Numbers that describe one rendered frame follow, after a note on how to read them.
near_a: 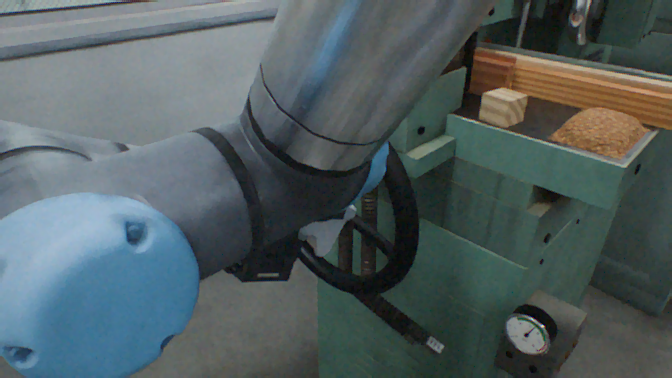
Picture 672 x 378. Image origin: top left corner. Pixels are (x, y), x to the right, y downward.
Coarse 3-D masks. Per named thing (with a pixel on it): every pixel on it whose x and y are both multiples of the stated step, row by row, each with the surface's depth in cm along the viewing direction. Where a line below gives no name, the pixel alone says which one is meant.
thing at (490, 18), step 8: (504, 0) 70; (512, 0) 72; (520, 0) 74; (496, 8) 69; (504, 8) 71; (512, 8) 73; (520, 8) 75; (488, 16) 68; (496, 16) 70; (504, 16) 72; (512, 16) 74; (480, 24) 68; (488, 24) 69
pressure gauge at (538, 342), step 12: (516, 312) 61; (528, 312) 60; (540, 312) 60; (504, 324) 62; (516, 324) 61; (528, 324) 59; (540, 324) 58; (552, 324) 59; (516, 336) 62; (528, 336) 60; (540, 336) 59; (552, 336) 59; (528, 348) 61; (540, 348) 59
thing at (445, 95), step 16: (448, 80) 61; (464, 80) 64; (432, 96) 59; (448, 96) 62; (416, 112) 58; (432, 112) 61; (448, 112) 64; (400, 128) 59; (416, 128) 59; (432, 128) 62; (400, 144) 60; (416, 144) 61
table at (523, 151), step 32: (480, 96) 70; (448, 128) 65; (480, 128) 61; (512, 128) 59; (544, 128) 59; (416, 160) 59; (480, 160) 63; (512, 160) 59; (544, 160) 56; (576, 160) 54; (608, 160) 51; (640, 160) 56; (576, 192) 55; (608, 192) 52
